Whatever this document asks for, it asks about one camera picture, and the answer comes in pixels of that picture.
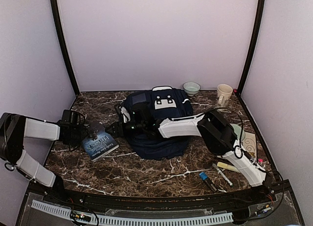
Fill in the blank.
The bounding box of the black left frame post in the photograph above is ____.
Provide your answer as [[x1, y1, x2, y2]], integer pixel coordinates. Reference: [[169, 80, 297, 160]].
[[50, 0, 80, 96]]

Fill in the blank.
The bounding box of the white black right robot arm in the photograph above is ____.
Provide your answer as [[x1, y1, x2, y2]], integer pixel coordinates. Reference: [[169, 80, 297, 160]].
[[106, 103, 268, 203]]

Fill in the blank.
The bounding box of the square floral plate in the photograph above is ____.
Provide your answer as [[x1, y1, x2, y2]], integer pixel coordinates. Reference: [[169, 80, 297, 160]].
[[242, 131, 257, 159]]

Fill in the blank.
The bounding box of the white marker pen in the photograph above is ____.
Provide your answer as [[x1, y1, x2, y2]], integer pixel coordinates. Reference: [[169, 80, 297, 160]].
[[212, 163, 234, 187]]

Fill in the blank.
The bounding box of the black marker blue cap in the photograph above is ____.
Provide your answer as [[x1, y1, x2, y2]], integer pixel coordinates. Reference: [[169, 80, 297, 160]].
[[199, 172, 218, 192]]

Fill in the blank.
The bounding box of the yellow highlighter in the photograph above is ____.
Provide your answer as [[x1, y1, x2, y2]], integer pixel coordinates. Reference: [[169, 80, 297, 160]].
[[217, 162, 240, 173]]

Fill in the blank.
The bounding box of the cream ceramic mug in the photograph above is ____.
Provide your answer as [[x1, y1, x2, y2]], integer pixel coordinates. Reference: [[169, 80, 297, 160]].
[[216, 84, 233, 108]]

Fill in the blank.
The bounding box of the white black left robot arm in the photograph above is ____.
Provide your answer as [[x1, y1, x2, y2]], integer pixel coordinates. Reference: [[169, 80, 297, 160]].
[[0, 110, 96, 204]]

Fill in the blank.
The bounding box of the black right frame post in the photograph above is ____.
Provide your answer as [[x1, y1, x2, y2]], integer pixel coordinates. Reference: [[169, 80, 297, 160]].
[[237, 0, 265, 96]]

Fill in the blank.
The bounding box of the navy blue student backpack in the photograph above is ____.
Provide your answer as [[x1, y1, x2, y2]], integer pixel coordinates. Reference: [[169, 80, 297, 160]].
[[110, 86, 193, 160]]

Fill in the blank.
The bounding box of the celadon bowl at back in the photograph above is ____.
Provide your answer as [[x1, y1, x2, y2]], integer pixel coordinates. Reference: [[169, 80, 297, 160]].
[[183, 82, 201, 96]]

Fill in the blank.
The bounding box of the celadon bowl on plate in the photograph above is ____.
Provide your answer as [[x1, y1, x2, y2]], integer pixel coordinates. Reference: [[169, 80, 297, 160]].
[[230, 123, 246, 141]]

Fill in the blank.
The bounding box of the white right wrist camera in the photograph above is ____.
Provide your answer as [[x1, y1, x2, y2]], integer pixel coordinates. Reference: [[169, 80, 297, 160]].
[[119, 106, 131, 123]]

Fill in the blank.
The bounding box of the black frame post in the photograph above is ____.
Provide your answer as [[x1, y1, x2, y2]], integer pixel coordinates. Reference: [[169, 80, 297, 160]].
[[50, 0, 80, 96], [237, 0, 265, 96]]

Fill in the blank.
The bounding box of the grey slotted cable duct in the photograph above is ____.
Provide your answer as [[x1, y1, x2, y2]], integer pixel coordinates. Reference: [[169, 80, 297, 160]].
[[31, 200, 233, 226]]

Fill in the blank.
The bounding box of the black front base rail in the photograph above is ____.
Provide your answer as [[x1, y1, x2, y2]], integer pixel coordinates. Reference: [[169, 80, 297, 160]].
[[22, 180, 297, 215]]

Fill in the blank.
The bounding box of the dark blue novel book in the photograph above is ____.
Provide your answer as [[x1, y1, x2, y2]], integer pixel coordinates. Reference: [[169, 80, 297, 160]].
[[81, 129, 119, 162]]

